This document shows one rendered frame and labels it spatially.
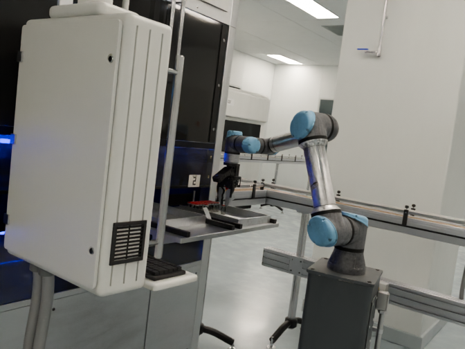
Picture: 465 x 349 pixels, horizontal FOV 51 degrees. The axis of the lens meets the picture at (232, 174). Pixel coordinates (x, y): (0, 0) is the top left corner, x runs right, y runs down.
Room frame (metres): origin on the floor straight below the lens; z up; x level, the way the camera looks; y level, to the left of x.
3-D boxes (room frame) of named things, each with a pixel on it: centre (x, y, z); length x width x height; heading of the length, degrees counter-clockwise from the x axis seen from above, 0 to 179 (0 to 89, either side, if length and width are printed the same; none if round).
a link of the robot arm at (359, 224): (1.93, -0.49, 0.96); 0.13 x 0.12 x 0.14; 129
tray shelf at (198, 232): (2.16, 0.15, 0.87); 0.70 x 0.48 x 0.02; 145
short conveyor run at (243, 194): (2.93, 0.01, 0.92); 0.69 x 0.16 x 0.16; 145
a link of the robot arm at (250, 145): (2.28, -0.06, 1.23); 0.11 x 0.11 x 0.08; 39
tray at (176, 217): (2.06, 0.30, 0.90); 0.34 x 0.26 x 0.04; 55
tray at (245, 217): (2.27, 0.01, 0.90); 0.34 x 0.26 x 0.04; 54
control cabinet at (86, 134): (1.47, 0.46, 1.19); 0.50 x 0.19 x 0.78; 53
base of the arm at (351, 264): (1.94, -0.50, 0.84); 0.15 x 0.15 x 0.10
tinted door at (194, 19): (2.33, 0.24, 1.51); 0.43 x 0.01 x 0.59; 145
